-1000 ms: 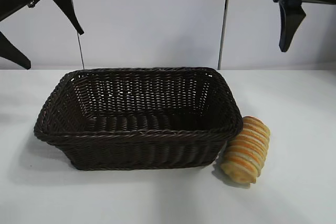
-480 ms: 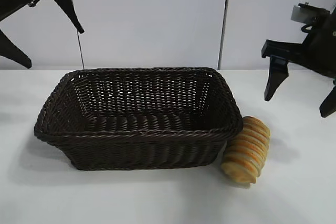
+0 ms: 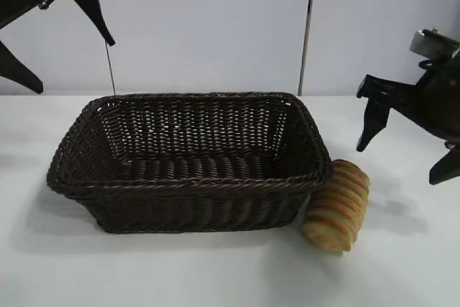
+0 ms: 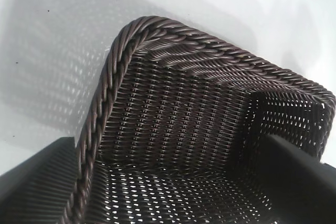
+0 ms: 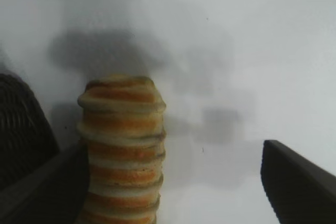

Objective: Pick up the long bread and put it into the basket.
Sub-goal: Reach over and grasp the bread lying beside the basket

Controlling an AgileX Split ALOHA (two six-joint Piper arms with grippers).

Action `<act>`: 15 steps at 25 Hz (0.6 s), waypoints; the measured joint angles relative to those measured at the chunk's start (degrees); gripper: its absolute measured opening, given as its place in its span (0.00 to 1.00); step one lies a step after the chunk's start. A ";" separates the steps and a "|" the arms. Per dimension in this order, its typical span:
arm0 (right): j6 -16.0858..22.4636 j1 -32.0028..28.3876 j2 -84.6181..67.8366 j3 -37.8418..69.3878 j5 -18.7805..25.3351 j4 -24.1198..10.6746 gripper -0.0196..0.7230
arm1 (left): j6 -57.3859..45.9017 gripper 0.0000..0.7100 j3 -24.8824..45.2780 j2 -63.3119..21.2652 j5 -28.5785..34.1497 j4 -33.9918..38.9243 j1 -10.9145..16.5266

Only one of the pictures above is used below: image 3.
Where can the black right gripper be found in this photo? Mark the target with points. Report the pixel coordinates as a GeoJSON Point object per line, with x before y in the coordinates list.
{"type": "Point", "coordinates": [438, 105]}

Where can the long striped spiral bread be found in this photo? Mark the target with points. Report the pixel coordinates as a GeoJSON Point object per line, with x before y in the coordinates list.
{"type": "Point", "coordinates": [338, 210]}

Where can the dark brown wicker basket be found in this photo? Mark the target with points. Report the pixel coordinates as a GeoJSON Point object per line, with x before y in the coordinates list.
{"type": "Point", "coordinates": [194, 206]}

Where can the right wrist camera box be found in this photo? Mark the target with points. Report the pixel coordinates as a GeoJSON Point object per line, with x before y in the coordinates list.
{"type": "Point", "coordinates": [431, 44]}

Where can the grey vertical wall strip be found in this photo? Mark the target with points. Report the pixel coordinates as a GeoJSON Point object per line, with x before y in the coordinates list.
{"type": "Point", "coordinates": [305, 34]}

